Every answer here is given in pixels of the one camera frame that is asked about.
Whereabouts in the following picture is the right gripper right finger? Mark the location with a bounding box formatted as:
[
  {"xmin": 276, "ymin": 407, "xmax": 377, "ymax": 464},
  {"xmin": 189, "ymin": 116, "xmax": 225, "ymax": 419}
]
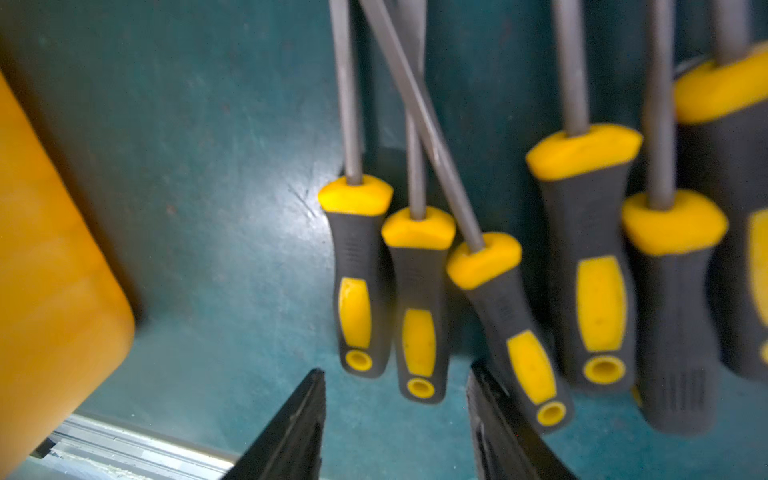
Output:
[{"xmin": 466, "ymin": 360, "xmax": 576, "ymax": 480}]

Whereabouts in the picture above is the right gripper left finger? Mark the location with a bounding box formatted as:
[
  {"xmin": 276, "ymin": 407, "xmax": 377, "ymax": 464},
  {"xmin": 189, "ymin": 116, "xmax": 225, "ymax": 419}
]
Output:
[{"xmin": 224, "ymin": 368, "xmax": 326, "ymax": 479}]

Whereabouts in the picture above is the file tool yellow black handle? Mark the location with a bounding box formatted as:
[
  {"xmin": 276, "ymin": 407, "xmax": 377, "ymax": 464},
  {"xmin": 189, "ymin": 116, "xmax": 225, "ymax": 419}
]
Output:
[
  {"xmin": 318, "ymin": 1, "xmax": 393, "ymax": 379},
  {"xmin": 381, "ymin": 0, "xmax": 457, "ymax": 405},
  {"xmin": 526, "ymin": 1, "xmax": 642, "ymax": 394},
  {"xmin": 361, "ymin": 0, "xmax": 575, "ymax": 434},
  {"xmin": 621, "ymin": 1, "xmax": 728, "ymax": 436}
]

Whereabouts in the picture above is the yellow plastic storage tray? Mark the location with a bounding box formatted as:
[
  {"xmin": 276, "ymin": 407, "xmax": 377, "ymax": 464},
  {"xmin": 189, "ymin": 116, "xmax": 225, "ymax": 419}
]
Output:
[{"xmin": 1, "ymin": 82, "xmax": 135, "ymax": 477}]

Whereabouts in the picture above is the green table mat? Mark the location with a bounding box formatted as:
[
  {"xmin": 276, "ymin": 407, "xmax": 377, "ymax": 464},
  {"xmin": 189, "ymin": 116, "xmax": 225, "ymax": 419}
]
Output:
[{"xmin": 1, "ymin": 1, "xmax": 767, "ymax": 479}]

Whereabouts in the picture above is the aluminium front rail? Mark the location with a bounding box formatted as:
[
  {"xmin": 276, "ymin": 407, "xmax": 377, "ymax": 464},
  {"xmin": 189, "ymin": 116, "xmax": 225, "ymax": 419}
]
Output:
[{"xmin": 29, "ymin": 413, "xmax": 238, "ymax": 479}]

